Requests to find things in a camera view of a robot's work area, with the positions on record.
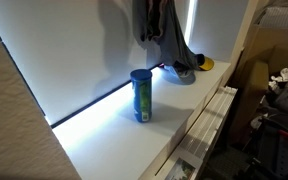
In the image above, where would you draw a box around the blue cylindrical container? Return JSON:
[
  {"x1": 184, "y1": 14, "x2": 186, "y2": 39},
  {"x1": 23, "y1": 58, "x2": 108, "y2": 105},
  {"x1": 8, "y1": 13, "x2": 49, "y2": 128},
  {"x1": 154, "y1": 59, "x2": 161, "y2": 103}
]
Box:
[{"x1": 129, "y1": 68, "x2": 154, "y2": 124}]

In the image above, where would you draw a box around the white crumpled item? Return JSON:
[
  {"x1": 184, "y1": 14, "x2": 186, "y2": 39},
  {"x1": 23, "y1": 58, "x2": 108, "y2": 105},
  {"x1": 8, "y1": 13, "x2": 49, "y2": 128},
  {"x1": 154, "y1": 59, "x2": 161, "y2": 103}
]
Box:
[{"x1": 269, "y1": 67, "x2": 288, "y2": 83}]

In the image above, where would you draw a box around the black perforated panel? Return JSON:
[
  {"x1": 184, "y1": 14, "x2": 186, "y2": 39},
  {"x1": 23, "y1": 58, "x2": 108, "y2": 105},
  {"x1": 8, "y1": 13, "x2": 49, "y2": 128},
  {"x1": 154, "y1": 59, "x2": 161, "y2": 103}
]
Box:
[{"x1": 255, "y1": 116, "x2": 288, "y2": 180}]

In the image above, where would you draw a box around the light blue cap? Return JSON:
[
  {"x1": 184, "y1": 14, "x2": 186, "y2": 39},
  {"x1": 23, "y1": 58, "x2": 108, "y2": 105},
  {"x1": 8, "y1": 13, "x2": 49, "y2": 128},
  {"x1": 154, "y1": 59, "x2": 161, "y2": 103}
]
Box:
[{"x1": 163, "y1": 64, "x2": 197, "y2": 86}]

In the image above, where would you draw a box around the printed photo card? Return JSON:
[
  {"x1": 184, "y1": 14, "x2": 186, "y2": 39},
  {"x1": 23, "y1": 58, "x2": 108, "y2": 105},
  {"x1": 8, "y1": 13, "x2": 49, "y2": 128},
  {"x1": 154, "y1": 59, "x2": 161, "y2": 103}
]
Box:
[{"x1": 164, "y1": 157, "x2": 198, "y2": 180}]

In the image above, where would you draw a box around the dark blind bottom rail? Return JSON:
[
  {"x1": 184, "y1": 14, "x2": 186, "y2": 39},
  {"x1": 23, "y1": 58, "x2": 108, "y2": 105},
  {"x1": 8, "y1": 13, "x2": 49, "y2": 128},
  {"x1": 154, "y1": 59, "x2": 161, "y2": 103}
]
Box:
[{"x1": 49, "y1": 63, "x2": 162, "y2": 130}]

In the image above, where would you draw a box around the yellow and black cap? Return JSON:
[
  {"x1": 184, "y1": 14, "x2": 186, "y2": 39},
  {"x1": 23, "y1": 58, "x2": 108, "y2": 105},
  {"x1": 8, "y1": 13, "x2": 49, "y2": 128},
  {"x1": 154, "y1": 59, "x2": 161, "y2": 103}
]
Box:
[{"x1": 195, "y1": 53, "x2": 216, "y2": 72}]

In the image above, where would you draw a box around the white perforated radiator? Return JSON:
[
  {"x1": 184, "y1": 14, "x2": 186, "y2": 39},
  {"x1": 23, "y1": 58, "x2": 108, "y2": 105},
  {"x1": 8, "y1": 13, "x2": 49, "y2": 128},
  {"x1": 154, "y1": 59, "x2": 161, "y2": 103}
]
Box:
[{"x1": 154, "y1": 85, "x2": 239, "y2": 180}]

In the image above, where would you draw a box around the large cardboard box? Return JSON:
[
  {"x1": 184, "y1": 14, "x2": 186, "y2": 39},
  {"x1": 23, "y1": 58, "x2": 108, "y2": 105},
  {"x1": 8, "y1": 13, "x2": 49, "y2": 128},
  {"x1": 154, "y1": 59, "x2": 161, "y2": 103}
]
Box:
[{"x1": 228, "y1": 24, "x2": 288, "y2": 141}]

